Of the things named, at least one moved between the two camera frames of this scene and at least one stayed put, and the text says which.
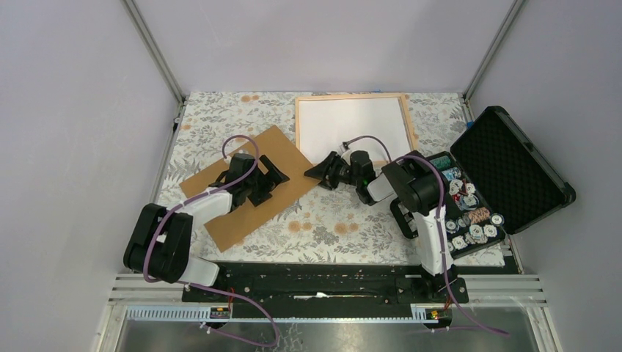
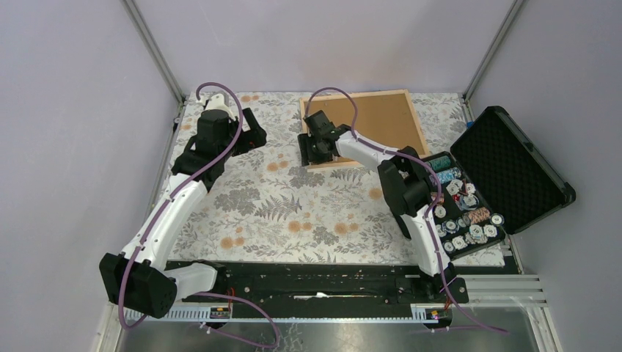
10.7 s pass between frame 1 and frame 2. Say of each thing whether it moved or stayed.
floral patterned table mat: stayed
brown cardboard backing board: moved
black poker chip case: stayed
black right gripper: moved
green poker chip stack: stayed
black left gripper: moved
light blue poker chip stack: stayed
